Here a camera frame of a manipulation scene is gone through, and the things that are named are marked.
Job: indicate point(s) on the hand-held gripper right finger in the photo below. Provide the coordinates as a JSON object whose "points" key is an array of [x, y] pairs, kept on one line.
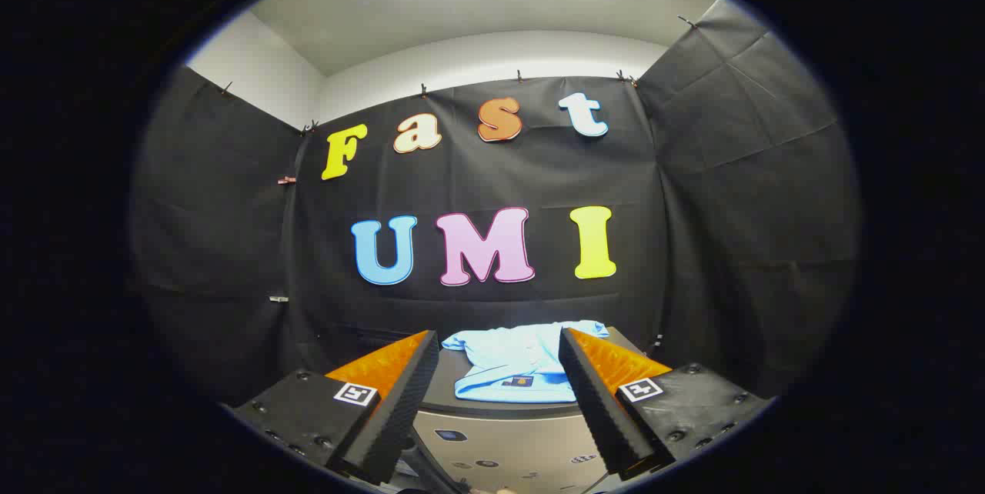
{"points": [[596, 409]]}

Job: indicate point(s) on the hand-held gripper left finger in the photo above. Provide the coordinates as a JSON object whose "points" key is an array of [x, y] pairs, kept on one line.
{"points": [[400, 417]]}

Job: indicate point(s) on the light blue shirt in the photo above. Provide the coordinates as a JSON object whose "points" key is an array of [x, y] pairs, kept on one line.
{"points": [[512, 359]]}

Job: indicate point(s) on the black backdrop cloth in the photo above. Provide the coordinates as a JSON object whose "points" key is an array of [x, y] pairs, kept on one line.
{"points": [[492, 171]]}

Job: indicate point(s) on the row of black clips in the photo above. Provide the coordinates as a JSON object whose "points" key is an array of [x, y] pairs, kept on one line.
{"points": [[423, 88]]}

